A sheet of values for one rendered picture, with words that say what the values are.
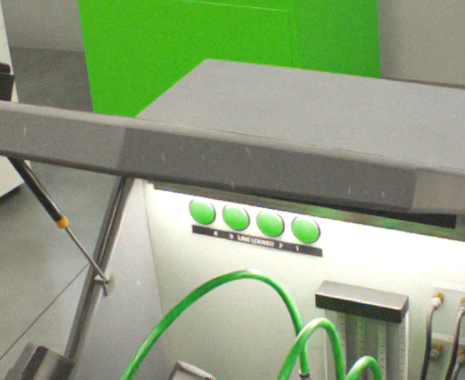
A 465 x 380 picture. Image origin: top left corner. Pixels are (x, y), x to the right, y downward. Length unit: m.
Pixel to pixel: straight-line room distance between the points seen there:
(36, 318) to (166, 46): 1.24
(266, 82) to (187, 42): 2.44
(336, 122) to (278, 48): 2.39
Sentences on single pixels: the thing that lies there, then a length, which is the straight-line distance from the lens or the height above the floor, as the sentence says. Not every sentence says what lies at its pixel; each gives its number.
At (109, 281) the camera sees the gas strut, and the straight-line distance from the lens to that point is 1.70.
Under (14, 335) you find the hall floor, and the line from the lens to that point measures 3.90.
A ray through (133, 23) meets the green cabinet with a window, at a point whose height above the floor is 0.77.
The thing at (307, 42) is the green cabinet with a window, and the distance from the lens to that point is 4.09.
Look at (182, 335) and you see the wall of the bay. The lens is 1.90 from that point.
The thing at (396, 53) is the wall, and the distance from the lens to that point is 5.53.
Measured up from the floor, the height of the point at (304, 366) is 1.17.
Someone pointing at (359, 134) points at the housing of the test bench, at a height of 1.50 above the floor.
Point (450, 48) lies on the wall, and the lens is 5.44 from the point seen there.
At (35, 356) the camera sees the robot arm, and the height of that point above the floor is 1.40.
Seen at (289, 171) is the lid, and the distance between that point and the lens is 0.69.
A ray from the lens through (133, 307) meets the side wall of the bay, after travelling 1.79.
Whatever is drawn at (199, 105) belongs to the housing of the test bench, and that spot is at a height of 1.50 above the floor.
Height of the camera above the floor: 2.24
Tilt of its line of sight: 29 degrees down
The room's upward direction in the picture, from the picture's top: 6 degrees counter-clockwise
